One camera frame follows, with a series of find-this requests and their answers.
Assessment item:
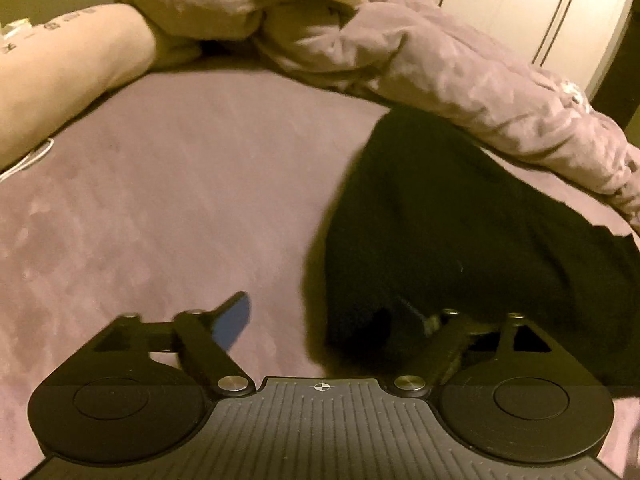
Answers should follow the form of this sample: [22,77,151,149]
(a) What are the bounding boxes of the black knit sweater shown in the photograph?
[324,107,639,387]

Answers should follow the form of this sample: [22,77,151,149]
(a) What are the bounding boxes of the white charging cable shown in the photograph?
[0,136,56,183]

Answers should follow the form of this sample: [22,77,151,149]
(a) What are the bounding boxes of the purple crumpled duvet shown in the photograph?
[253,0,639,226]

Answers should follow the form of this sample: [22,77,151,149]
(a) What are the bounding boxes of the pink bolster pillow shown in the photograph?
[1,3,201,168]

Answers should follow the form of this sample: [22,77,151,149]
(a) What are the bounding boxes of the purple bed sheet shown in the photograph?
[0,56,640,480]

